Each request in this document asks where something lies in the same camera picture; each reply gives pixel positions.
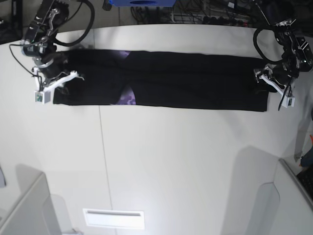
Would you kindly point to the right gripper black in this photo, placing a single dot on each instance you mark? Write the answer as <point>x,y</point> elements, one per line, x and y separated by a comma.
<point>52,66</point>

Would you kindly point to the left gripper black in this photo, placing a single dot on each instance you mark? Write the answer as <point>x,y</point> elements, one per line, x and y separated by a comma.
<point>277,76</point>

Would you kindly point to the black T-shirt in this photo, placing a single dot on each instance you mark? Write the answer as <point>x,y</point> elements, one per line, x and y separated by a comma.
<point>166,79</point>

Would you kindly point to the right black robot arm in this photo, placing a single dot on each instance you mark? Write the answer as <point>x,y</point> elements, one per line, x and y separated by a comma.
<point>40,44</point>

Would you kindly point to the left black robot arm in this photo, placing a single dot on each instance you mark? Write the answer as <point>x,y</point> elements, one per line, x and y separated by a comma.
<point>297,57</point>

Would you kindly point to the black keyboard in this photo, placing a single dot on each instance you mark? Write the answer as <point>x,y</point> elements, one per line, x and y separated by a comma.
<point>306,179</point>

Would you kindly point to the blue plastic bin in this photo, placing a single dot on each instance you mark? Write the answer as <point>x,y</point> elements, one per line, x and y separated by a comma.
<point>153,3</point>

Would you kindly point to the grey partition panel right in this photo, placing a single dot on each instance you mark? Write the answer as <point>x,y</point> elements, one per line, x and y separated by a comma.
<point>295,212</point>

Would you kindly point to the grey partition panel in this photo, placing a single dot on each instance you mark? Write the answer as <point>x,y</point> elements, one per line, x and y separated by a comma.
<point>295,212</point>
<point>33,213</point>

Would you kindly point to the grey partition panel left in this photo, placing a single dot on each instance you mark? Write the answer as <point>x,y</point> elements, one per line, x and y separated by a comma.
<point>33,213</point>

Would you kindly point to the white table slot plate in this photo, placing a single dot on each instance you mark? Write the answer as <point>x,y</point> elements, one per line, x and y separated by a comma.
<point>115,219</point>

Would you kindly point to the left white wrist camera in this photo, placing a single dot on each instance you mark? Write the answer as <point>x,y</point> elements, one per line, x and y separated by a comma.
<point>288,101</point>

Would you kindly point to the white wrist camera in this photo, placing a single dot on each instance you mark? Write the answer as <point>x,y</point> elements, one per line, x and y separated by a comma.
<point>42,97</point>
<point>288,101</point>

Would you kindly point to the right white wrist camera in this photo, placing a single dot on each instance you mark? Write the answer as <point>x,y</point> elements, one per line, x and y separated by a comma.
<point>42,97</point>

